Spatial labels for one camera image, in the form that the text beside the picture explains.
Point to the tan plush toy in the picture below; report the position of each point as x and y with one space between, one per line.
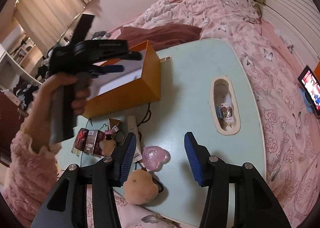
139 188

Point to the maroon blanket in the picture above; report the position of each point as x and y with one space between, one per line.
161 37

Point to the silver cone keychain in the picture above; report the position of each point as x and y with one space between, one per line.
113 125

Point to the light green lap table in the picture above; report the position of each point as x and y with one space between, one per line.
185 107

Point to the smartphone with lit screen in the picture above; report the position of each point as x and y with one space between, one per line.
310 90

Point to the chibi doll figurine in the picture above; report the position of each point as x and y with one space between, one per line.
111 141

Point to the orange cardboard box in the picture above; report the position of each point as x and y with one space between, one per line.
139 84

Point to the pink floral quilt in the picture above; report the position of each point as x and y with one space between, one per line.
291 132

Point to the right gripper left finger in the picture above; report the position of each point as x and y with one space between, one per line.
123 158

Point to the brown cigarette pack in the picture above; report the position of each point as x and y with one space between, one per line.
92 145

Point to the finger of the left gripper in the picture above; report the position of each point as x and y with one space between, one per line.
129 55
103 70

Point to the pink fluffy sleeve forearm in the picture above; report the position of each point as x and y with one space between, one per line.
30 177

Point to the pink heart jelly toy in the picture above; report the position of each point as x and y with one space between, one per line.
154 157

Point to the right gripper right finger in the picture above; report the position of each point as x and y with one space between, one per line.
198 158

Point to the dark red mahjong tile block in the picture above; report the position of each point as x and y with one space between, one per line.
80 141

